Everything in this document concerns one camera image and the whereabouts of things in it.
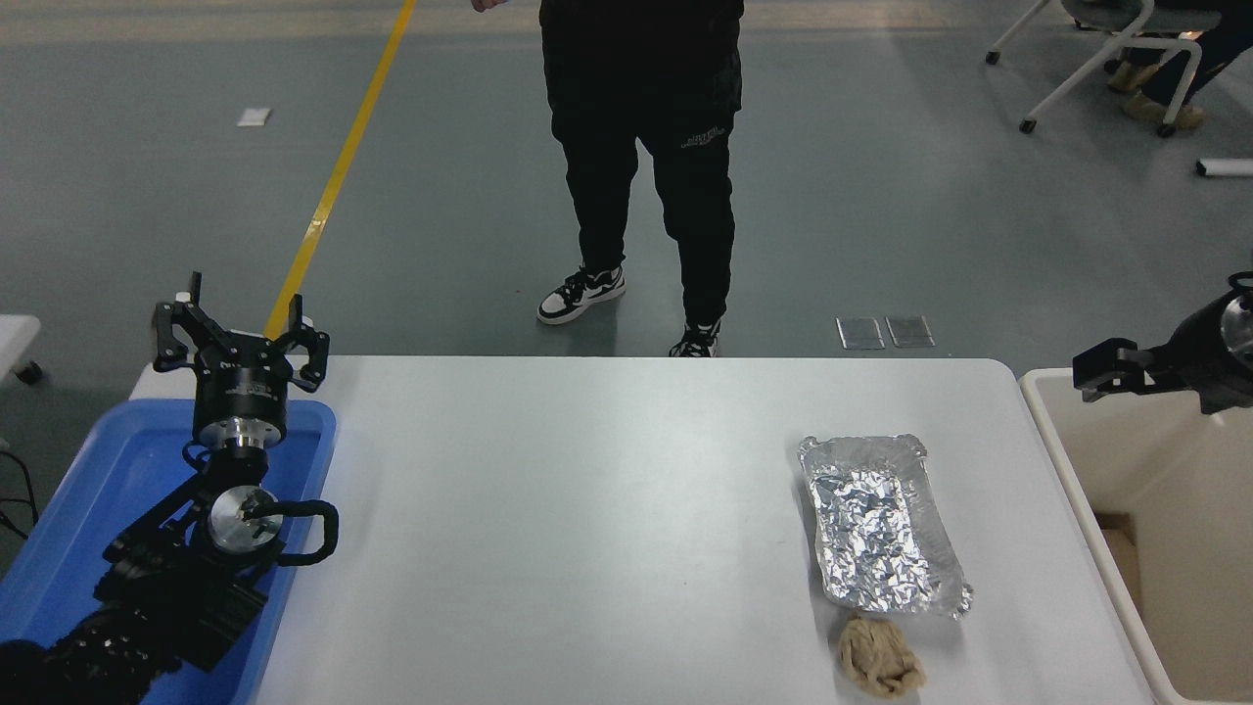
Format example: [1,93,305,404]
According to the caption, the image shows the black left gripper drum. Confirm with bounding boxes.
[193,334,294,430]

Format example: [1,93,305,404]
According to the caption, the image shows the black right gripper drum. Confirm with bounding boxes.
[1161,292,1253,414]

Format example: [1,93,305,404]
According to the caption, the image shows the large pale bin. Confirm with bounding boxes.
[1019,368,1253,705]

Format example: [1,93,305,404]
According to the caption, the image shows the blue plastic tray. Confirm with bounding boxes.
[0,399,338,705]

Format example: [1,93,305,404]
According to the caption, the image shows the white side table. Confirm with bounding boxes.
[0,315,44,378]

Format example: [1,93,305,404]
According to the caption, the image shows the crinkled foil tray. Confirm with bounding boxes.
[797,434,974,621]

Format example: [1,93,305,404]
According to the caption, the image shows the seated person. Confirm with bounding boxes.
[1106,0,1253,130]

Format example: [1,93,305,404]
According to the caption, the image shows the crumpled tan paper ball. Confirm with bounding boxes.
[836,615,926,700]

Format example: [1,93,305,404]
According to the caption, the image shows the walking person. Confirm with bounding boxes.
[470,0,745,358]

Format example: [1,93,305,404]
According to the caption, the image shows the black cable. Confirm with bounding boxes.
[0,441,40,538]

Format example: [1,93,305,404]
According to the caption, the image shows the white frame chair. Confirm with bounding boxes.
[987,0,1225,136]

